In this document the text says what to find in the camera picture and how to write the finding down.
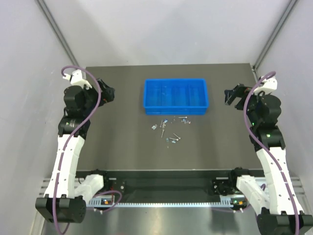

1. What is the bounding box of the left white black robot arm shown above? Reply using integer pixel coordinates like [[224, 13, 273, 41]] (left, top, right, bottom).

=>
[[35, 66, 115, 223]]

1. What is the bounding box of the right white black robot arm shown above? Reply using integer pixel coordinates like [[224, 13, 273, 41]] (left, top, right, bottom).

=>
[[224, 71, 313, 235]]

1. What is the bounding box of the blue plastic divided bin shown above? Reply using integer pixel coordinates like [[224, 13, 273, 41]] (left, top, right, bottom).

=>
[[143, 78, 209, 116]]

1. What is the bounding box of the silver t-nut bottom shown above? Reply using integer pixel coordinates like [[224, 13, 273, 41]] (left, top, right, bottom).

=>
[[166, 138, 178, 143]]

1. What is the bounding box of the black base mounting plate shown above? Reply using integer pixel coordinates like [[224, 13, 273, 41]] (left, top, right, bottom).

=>
[[83, 170, 247, 196]]

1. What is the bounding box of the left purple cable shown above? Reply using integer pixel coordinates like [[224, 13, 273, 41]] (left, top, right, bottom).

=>
[[52, 65, 123, 235]]

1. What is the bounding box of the grey slotted cable duct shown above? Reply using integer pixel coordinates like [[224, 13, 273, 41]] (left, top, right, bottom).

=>
[[87, 197, 247, 208]]

